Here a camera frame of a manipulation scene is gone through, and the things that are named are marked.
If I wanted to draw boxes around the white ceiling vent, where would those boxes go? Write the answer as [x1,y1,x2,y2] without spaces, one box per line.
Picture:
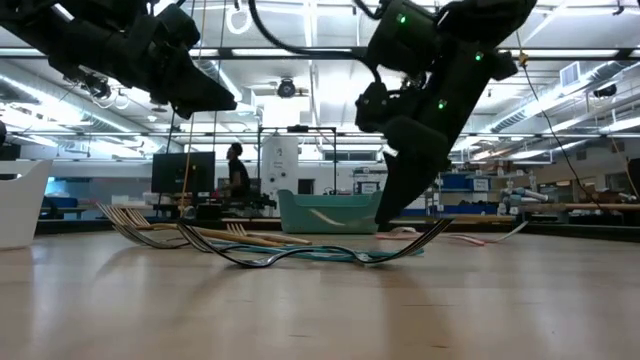
[559,61,582,89]

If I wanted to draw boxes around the black metal stand frame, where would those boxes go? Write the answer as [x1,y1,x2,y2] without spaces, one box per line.
[256,124,339,197]

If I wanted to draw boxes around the wooden workbench top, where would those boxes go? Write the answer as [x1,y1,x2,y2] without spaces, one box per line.
[517,202,640,212]

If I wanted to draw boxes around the yellow hanging rope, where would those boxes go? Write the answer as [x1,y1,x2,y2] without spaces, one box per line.
[178,0,209,214]

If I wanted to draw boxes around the black monitor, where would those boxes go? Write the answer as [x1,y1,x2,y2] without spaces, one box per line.
[151,151,217,195]

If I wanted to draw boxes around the black ceiling camera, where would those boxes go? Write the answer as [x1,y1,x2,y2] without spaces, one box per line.
[276,77,298,99]

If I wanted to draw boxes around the teal plastic bin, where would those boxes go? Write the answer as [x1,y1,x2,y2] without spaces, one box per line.
[277,188,385,235]

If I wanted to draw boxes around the white plastic bin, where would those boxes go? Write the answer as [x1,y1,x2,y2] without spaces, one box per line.
[0,158,54,251]

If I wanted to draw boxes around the black ceiling spotlight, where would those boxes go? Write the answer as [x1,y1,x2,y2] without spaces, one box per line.
[79,73,112,100]

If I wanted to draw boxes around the person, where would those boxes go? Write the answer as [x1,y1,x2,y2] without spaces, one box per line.
[225,142,252,199]

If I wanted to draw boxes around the gold fork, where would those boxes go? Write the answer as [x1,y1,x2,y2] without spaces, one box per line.
[226,222,313,246]
[124,208,286,248]

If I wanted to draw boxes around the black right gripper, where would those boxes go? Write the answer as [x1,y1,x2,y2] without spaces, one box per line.
[355,49,519,225]

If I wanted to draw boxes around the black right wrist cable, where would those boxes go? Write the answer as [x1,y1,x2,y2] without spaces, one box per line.
[247,0,384,84]

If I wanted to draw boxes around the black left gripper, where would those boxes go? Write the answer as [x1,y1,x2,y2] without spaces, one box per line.
[49,0,239,120]

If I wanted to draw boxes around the black hanging cable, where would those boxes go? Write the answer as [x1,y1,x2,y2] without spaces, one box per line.
[514,29,604,211]

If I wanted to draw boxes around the blue storage bin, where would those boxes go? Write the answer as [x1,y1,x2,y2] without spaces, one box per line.
[399,202,501,219]
[439,172,494,192]

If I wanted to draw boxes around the blue-handled black fork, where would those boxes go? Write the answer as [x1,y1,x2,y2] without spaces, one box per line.
[177,222,426,268]
[209,218,454,265]

